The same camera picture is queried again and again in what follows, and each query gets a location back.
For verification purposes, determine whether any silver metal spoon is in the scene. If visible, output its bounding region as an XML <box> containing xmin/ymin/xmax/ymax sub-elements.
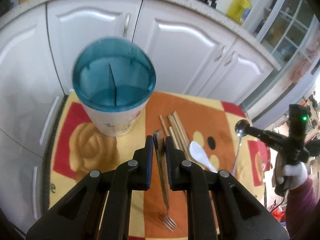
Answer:
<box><xmin>232</xmin><ymin>119</ymin><xmax>249</xmax><ymax>176</ymax></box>

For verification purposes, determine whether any white plastic spoon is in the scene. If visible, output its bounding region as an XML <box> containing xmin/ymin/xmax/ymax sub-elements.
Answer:
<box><xmin>189</xmin><ymin>140</ymin><xmax>217</xmax><ymax>173</ymax></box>

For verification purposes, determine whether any bamboo chopstick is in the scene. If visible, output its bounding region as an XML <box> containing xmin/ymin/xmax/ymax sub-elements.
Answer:
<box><xmin>168</xmin><ymin>113</ymin><xmax>187</xmax><ymax>158</ymax></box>
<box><xmin>169</xmin><ymin>126</ymin><xmax>180</xmax><ymax>150</ymax></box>
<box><xmin>173</xmin><ymin>111</ymin><xmax>192</xmax><ymax>161</ymax></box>
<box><xmin>159</xmin><ymin>115</ymin><xmax>170</xmax><ymax>137</ymax></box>

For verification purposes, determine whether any silver metal fork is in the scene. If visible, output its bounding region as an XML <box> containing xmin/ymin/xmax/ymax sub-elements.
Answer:
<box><xmin>153</xmin><ymin>130</ymin><xmax>177</xmax><ymax>231</ymax></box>

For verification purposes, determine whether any maroon sleeved forearm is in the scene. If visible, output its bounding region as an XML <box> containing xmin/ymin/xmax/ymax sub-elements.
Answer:
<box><xmin>286</xmin><ymin>177</ymin><xmax>319</xmax><ymax>237</ymax></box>

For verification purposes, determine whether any white gloved hand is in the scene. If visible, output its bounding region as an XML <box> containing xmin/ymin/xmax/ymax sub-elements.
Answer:
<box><xmin>274</xmin><ymin>162</ymin><xmax>308</xmax><ymax>190</ymax></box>

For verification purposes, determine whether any colourful patterned blanket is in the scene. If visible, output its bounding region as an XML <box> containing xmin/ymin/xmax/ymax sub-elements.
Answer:
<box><xmin>49</xmin><ymin>92</ymin><xmax>265</xmax><ymax>239</ymax></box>

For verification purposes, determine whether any white framed glass door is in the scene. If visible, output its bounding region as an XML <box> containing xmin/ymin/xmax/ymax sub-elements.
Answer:
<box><xmin>242</xmin><ymin>0</ymin><xmax>319</xmax><ymax>114</ymax></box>

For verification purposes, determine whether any yellow oil bottle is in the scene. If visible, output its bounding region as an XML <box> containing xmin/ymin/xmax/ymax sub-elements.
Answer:
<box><xmin>226</xmin><ymin>0</ymin><xmax>252</xmax><ymax>25</ymax></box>

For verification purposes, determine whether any floral utensil holder teal insert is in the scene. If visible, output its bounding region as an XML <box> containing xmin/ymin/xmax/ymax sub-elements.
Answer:
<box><xmin>71</xmin><ymin>36</ymin><xmax>157</xmax><ymax>138</ymax></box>

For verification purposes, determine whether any silver cabinet handle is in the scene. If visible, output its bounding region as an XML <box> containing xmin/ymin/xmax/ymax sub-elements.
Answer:
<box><xmin>225</xmin><ymin>51</ymin><xmax>236</xmax><ymax>67</ymax></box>
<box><xmin>123</xmin><ymin>12</ymin><xmax>131</xmax><ymax>37</ymax></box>
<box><xmin>214</xmin><ymin>45</ymin><xmax>226</xmax><ymax>62</ymax></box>

